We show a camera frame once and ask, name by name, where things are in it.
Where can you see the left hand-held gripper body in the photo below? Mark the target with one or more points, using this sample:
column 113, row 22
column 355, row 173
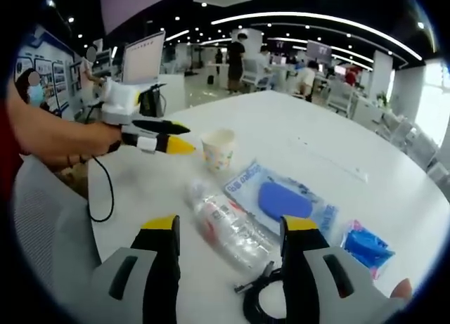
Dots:
column 119, row 99

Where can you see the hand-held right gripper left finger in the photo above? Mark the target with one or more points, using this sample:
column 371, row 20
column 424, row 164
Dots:
column 161, row 275

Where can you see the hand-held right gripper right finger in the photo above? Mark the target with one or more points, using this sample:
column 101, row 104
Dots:
column 302, row 278

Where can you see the patterned white paper cup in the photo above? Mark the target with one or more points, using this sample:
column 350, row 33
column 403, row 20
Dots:
column 219, row 152

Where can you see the blue tissue packet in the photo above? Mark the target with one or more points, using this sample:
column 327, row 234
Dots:
column 367, row 248

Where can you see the clear wrapper with red label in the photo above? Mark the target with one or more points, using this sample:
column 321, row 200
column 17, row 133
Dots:
column 228, row 229

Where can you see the blue pouch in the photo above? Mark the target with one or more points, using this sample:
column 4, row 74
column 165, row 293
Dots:
column 281, row 197

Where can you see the person's left hand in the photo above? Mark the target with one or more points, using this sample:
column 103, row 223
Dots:
column 88, row 141

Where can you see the person's right hand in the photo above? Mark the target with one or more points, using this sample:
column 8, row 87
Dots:
column 401, row 289

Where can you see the black device on stand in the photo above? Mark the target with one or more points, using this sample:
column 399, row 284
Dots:
column 151, row 100

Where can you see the desk monitor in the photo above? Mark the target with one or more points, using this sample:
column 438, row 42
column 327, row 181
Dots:
column 142, row 58

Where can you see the hanging ceiling screen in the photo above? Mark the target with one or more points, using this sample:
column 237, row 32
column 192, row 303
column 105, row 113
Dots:
column 133, row 6

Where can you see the white mesh office chair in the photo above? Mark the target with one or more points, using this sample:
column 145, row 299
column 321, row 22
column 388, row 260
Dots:
column 52, row 225

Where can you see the person's pink shirt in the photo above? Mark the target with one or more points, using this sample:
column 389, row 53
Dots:
column 7, row 155

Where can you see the white table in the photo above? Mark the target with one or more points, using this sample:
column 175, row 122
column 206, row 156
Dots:
column 299, row 127

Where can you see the row of white chairs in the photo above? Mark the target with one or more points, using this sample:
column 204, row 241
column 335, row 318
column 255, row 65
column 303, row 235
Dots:
column 415, row 144

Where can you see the curved ceiling light strip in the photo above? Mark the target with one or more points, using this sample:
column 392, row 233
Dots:
column 316, row 20

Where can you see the potted green plant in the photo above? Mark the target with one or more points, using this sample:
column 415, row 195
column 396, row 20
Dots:
column 383, row 98

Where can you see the large window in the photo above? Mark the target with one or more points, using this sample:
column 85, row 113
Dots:
column 434, row 109

